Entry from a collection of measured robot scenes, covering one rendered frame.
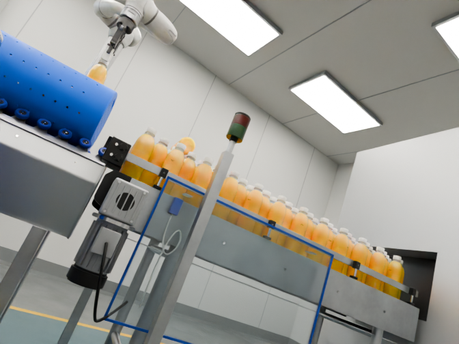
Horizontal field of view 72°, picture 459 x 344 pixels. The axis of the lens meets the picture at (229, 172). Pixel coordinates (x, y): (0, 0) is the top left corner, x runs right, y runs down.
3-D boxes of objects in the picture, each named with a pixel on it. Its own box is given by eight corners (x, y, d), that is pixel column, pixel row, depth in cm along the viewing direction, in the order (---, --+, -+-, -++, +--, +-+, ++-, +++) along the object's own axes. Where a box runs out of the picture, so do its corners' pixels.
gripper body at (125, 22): (119, 22, 151) (110, 37, 148) (120, 12, 143) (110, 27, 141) (133, 31, 153) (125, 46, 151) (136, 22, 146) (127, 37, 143)
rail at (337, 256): (126, 160, 115) (129, 153, 116) (416, 297, 165) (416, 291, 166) (126, 160, 114) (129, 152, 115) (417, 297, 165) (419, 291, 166)
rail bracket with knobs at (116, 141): (98, 165, 115) (111, 141, 119) (117, 174, 118) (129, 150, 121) (99, 161, 107) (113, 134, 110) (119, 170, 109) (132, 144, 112)
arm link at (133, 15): (124, 1, 144) (119, 11, 143) (143, 13, 147) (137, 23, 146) (122, 13, 153) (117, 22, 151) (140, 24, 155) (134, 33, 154)
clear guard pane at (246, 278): (106, 317, 99) (169, 179, 114) (299, 375, 124) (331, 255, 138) (106, 317, 99) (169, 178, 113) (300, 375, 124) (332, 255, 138)
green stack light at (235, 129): (223, 136, 118) (227, 125, 119) (237, 145, 120) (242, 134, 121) (230, 132, 112) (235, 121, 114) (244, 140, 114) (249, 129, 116)
